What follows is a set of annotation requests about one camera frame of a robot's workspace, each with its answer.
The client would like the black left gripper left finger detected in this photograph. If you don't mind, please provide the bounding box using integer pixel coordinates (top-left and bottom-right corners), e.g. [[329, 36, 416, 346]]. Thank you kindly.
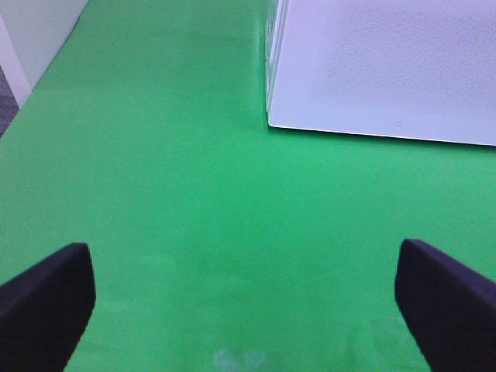
[[1, 243, 96, 371]]

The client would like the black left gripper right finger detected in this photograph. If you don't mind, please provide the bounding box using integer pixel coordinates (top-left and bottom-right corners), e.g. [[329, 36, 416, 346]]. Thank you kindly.
[[394, 239, 495, 371]]

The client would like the white microwave door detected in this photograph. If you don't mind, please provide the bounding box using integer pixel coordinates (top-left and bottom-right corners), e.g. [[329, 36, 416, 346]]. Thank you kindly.
[[267, 1, 495, 146]]

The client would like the white microwave oven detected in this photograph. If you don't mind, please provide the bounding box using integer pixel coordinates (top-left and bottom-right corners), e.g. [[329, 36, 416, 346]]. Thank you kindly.
[[264, 0, 289, 113]]

